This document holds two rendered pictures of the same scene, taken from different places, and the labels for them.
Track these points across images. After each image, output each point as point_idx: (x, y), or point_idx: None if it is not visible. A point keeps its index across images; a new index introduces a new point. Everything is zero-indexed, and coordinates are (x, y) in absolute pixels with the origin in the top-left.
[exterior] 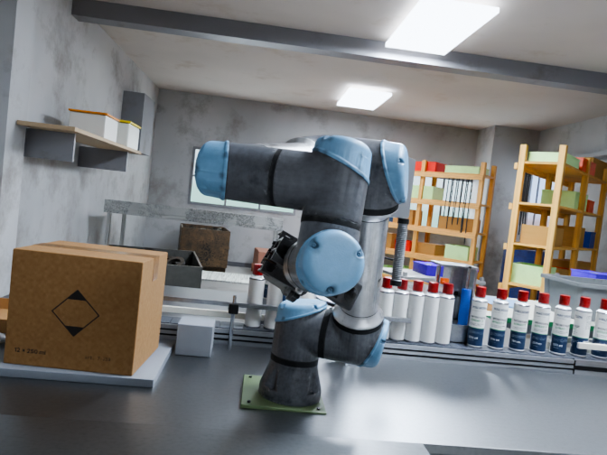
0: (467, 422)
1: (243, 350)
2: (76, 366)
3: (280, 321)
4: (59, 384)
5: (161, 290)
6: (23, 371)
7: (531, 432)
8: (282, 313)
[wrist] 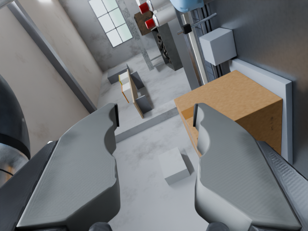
0: None
1: (214, 2)
2: (279, 130)
3: (203, 2)
4: (297, 138)
5: (200, 92)
6: (288, 154)
7: None
8: (193, 5)
